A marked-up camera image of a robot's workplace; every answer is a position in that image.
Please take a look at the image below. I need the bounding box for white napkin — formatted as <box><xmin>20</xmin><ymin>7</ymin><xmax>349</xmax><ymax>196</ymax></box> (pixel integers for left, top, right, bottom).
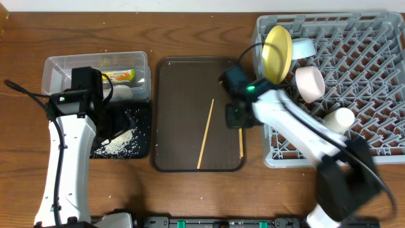
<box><xmin>110</xmin><ymin>85</ymin><xmax>133</xmax><ymax>102</ymax></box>

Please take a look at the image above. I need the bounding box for green snack wrapper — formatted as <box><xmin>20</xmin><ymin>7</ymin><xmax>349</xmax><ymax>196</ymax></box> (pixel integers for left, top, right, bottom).
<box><xmin>102</xmin><ymin>69</ymin><xmax>135</xmax><ymax>83</ymax></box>

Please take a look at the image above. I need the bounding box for pink white bowl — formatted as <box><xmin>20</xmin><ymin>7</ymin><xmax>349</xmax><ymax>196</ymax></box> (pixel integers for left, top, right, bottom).
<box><xmin>295</xmin><ymin>66</ymin><xmax>325</xmax><ymax>103</ymax></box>

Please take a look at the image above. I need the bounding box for yellow plate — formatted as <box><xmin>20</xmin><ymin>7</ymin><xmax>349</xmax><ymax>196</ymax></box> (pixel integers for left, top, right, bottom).
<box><xmin>262</xmin><ymin>25</ymin><xmax>292</xmax><ymax>84</ymax></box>

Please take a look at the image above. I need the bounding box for light blue bowl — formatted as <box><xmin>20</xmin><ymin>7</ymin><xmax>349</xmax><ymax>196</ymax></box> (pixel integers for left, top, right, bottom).
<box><xmin>292</xmin><ymin>38</ymin><xmax>316</xmax><ymax>60</ymax></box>

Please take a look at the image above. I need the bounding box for cream white cup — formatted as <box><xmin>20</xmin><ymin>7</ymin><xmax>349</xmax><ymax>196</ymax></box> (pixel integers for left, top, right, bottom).
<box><xmin>323</xmin><ymin>108</ymin><xmax>355</xmax><ymax>134</ymax></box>

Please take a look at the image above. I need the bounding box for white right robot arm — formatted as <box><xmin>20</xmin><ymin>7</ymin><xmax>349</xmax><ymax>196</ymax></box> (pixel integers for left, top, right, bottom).
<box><xmin>218</xmin><ymin>66</ymin><xmax>382</xmax><ymax>227</ymax></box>

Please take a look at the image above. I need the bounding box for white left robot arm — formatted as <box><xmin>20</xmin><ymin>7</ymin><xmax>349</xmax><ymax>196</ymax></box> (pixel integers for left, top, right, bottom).
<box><xmin>34</xmin><ymin>66</ymin><xmax>135</xmax><ymax>227</ymax></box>

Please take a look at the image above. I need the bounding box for grey dishwasher rack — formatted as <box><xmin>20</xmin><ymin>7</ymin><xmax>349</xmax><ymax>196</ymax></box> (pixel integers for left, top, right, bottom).
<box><xmin>251</xmin><ymin>11</ymin><xmax>404</xmax><ymax>165</ymax></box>

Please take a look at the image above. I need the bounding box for pile of rice grains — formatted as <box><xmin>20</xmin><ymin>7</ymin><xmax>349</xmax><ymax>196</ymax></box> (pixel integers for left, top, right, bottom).
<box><xmin>90</xmin><ymin>127</ymin><xmax>150</xmax><ymax>159</ymax></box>

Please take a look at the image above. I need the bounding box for black plastic bin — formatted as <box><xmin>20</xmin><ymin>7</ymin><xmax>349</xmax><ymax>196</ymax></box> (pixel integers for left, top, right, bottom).
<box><xmin>90</xmin><ymin>101</ymin><xmax>153</xmax><ymax>159</ymax></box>

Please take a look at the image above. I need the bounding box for clear plastic bin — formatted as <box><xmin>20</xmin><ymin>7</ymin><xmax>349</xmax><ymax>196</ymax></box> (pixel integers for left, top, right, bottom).
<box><xmin>41</xmin><ymin>51</ymin><xmax>151</xmax><ymax>102</ymax></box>

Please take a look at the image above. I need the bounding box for dark brown serving tray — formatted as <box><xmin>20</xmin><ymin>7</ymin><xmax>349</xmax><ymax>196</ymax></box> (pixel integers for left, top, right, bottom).
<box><xmin>151</xmin><ymin>56</ymin><xmax>245</xmax><ymax>172</ymax></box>

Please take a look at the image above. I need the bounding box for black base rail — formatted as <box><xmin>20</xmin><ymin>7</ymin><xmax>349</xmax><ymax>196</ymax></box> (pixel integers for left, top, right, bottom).
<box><xmin>91</xmin><ymin>216</ymin><xmax>380</xmax><ymax>228</ymax></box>

